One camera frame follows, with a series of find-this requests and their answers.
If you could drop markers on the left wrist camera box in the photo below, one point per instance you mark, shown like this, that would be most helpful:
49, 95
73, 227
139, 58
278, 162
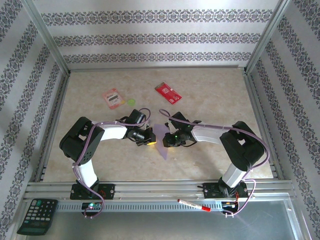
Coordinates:
149, 129

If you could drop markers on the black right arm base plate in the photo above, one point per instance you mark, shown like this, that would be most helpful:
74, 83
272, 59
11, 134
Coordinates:
211, 191

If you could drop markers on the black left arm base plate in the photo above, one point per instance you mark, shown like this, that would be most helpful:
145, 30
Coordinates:
108, 191

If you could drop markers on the white marker with red cap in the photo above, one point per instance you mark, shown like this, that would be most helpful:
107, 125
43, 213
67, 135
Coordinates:
193, 205

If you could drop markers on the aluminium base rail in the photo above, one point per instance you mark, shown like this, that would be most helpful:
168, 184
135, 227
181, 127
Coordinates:
155, 186

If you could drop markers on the red card package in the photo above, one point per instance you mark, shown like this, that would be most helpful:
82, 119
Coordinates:
167, 92

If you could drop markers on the aluminium frame post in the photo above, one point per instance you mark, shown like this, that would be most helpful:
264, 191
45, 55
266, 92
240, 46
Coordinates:
46, 37
265, 37

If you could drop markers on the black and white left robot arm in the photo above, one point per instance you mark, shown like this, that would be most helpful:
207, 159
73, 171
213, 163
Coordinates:
77, 142

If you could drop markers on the lavender paper sheet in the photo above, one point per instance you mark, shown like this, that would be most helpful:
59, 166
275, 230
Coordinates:
160, 135

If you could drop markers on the black calculator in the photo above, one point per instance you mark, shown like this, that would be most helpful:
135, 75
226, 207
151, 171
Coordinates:
37, 216

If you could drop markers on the aluminium table edge rail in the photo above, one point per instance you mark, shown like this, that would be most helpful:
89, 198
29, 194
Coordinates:
155, 68
57, 112
253, 100

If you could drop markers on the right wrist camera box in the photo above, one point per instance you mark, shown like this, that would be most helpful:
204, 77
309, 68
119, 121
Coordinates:
167, 125

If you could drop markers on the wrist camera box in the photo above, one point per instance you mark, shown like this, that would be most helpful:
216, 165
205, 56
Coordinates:
149, 129
167, 125

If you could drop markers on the pink blister package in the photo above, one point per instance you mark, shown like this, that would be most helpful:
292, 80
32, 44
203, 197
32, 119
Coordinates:
113, 98

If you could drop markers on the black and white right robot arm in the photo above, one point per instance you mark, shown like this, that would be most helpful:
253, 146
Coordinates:
240, 147

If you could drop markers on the grey metal shelf plate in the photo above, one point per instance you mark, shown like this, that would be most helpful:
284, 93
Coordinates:
162, 225

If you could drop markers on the controller board with green light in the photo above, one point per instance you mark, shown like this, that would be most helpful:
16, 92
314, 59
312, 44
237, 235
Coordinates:
91, 205

